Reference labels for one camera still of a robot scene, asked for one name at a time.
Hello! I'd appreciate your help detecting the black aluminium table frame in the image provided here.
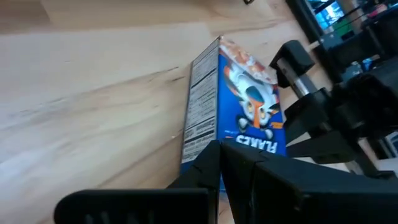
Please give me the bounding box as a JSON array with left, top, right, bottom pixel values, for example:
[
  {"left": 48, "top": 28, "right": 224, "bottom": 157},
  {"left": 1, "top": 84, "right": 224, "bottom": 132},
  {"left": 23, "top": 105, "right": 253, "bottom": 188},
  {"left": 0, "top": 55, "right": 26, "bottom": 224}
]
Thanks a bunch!
[{"left": 285, "top": 0, "right": 326, "bottom": 43}]

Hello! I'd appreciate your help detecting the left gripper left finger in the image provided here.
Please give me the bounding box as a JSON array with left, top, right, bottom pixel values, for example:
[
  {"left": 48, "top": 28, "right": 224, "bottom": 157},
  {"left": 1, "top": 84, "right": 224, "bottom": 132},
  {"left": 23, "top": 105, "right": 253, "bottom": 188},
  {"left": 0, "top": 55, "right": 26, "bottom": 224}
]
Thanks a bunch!
[{"left": 54, "top": 139, "right": 222, "bottom": 224}]

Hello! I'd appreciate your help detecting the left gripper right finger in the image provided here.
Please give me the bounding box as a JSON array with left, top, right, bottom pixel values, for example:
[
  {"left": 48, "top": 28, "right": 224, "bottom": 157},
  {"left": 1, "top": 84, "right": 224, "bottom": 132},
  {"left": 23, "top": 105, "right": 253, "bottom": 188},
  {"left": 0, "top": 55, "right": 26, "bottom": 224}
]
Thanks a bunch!
[{"left": 220, "top": 139, "right": 398, "bottom": 224}]

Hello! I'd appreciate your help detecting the Frosted Flakes cereal box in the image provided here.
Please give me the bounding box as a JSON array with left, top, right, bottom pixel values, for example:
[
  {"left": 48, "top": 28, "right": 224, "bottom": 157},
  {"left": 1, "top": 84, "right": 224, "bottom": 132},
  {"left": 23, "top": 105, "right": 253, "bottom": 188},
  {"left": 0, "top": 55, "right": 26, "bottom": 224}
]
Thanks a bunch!
[{"left": 179, "top": 35, "right": 288, "bottom": 191}]

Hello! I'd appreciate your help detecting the blue screen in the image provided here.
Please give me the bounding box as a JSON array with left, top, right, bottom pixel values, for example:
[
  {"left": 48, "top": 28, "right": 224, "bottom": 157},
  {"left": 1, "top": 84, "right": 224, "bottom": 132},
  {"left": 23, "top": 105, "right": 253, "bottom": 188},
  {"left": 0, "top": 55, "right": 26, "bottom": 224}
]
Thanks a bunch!
[{"left": 313, "top": 0, "right": 346, "bottom": 30}]

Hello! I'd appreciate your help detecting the black capped silver rod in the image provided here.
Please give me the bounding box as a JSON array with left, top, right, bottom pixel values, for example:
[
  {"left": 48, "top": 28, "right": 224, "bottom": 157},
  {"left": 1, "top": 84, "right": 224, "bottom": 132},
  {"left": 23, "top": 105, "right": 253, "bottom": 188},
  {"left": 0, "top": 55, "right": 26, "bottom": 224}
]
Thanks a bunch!
[{"left": 269, "top": 39, "right": 320, "bottom": 98}]

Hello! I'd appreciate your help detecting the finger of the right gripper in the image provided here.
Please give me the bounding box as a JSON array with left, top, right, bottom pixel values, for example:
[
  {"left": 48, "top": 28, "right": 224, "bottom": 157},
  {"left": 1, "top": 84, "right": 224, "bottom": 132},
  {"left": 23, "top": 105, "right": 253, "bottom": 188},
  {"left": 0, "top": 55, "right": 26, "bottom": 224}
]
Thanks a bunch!
[
  {"left": 285, "top": 130, "right": 361, "bottom": 165},
  {"left": 284, "top": 88, "right": 335, "bottom": 144}
]

